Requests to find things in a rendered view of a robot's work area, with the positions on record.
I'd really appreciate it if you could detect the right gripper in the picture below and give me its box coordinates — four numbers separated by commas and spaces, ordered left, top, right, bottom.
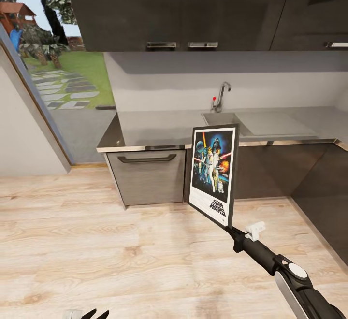
225, 226, 268, 264

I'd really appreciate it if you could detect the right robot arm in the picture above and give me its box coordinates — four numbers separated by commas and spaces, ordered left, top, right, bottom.
225, 221, 347, 319

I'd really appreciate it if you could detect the poster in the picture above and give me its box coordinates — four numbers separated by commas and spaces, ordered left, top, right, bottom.
187, 123, 240, 232

